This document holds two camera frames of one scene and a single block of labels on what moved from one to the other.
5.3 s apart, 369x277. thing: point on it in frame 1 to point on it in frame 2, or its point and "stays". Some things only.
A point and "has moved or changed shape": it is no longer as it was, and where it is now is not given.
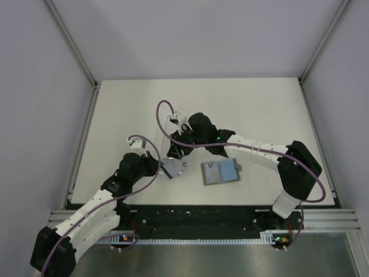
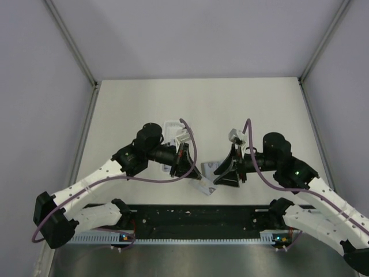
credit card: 181,166 has moved or changed shape
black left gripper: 152,163 to 184,163
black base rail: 210,222 stays
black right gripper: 176,150 to 230,175
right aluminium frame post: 342,8 stays
